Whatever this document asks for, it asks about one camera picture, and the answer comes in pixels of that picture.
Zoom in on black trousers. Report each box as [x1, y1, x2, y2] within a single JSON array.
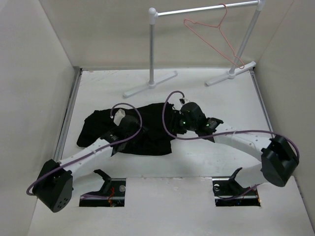
[[76, 103, 174, 156]]

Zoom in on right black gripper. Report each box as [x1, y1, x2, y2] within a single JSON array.
[[162, 110, 197, 135]]

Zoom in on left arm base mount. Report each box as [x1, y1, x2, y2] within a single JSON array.
[[79, 178, 126, 207]]

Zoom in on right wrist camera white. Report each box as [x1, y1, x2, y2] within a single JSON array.
[[179, 97, 190, 105]]

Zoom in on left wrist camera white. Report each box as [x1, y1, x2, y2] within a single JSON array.
[[113, 109, 126, 126]]

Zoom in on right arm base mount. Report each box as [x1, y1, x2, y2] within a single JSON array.
[[212, 178, 260, 207]]

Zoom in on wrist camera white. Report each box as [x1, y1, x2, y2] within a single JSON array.
[[113, 109, 126, 126], [179, 97, 190, 105]]

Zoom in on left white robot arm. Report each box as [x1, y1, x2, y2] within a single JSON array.
[[28, 115, 143, 213]]

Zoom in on white clothes rack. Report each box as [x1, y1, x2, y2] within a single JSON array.
[[123, 0, 266, 98]]

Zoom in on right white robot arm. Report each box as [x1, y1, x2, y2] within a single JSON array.
[[173, 99, 300, 196]]

